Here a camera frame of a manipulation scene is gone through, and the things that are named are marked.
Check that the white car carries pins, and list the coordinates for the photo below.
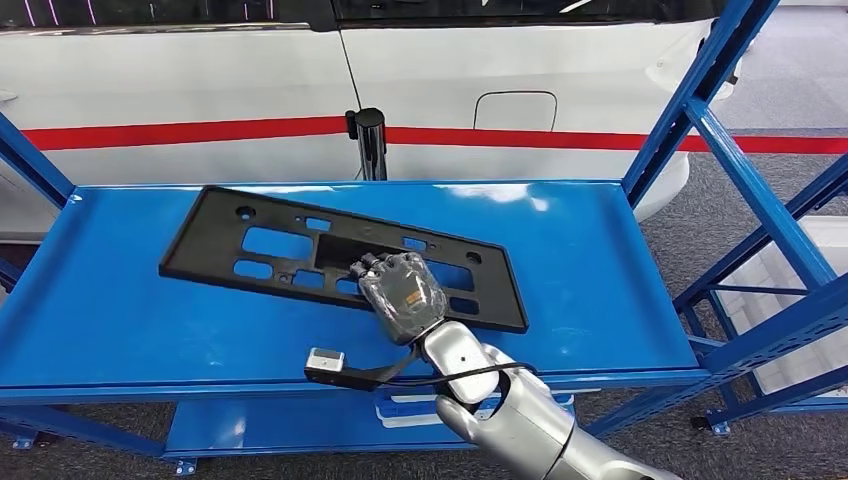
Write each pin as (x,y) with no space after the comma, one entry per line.
(199,66)

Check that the black stanchion post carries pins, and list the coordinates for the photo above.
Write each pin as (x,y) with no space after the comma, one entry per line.
(371,142)

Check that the black plastic car part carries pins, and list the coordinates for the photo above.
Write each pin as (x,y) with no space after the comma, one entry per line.
(199,252)

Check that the white plastic crate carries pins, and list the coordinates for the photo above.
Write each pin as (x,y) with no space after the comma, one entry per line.
(828,232)
(795,368)

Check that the red barrier belt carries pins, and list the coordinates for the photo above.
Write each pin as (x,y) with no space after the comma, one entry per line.
(199,132)

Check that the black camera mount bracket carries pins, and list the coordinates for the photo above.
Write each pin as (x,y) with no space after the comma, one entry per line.
(358,381)

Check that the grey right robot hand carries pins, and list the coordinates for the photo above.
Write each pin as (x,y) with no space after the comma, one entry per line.
(404,298)

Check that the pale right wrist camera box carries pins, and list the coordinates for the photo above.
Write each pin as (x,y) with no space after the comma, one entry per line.
(324,360)

